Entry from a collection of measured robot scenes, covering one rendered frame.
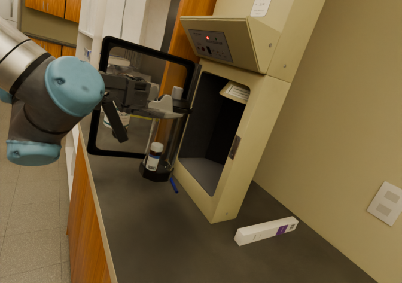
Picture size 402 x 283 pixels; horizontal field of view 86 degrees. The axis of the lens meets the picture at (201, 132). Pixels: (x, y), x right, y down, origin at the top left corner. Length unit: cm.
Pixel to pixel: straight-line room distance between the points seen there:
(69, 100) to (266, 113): 48
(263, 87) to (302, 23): 18
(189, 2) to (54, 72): 61
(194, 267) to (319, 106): 72
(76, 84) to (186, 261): 47
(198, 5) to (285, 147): 67
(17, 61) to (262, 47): 45
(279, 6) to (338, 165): 59
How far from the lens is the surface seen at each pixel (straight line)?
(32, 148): 44
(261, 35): 55
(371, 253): 96
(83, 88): 33
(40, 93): 36
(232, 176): 66
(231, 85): 70
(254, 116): 60
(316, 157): 97
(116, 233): 64
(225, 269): 64
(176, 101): 57
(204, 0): 89
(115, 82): 53
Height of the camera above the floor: 139
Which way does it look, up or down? 17 degrees down
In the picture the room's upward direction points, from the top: 17 degrees clockwise
